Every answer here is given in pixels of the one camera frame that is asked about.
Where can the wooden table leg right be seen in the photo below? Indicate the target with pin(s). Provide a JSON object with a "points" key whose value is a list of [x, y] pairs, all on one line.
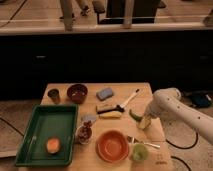
{"points": [[128, 13]]}

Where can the silver fork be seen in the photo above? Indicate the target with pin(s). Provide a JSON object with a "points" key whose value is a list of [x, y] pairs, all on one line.
{"points": [[134, 140]]}

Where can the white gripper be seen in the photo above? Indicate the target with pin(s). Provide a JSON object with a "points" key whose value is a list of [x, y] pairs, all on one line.
{"points": [[152, 111]]}

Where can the dark metal cup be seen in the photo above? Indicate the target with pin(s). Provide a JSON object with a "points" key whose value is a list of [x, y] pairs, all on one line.
{"points": [[54, 95]]}

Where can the orange fruit half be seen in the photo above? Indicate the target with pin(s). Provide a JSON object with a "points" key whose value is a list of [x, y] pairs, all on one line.
{"points": [[53, 145]]}

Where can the green pepper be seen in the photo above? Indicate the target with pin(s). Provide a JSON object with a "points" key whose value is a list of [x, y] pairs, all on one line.
{"points": [[134, 116]]}

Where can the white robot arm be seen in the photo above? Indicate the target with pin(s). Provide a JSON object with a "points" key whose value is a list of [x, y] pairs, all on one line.
{"points": [[169, 100]]}

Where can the wooden table leg left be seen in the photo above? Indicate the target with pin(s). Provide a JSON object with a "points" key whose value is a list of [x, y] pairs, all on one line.
{"points": [[67, 11]]}

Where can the orange bowl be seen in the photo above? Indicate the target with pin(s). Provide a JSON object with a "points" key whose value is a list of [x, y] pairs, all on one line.
{"points": [[112, 146]]}

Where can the yellow banana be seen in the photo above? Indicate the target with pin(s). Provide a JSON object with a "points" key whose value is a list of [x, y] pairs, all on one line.
{"points": [[110, 115]]}

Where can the blue sponge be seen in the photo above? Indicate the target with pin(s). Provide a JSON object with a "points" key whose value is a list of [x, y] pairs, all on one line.
{"points": [[104, 94]]}

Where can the purple bowl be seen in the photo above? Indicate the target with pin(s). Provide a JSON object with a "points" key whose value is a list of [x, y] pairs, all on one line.
{"points": [[77, 93]]}

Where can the wooden table leg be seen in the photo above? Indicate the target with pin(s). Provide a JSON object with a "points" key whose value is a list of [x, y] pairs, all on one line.
{"points": [[128, 13], [67, 11]]}

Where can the small green cup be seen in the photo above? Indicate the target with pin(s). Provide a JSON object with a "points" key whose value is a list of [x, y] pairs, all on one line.
{"points": [[139, 153]]}

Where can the dark office chair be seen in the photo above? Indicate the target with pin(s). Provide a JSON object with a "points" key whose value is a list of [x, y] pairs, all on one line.
{"points": [[144, 11]]}

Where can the green tray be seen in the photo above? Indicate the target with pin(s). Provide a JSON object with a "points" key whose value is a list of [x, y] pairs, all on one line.
{"points": [[48, 121]]}

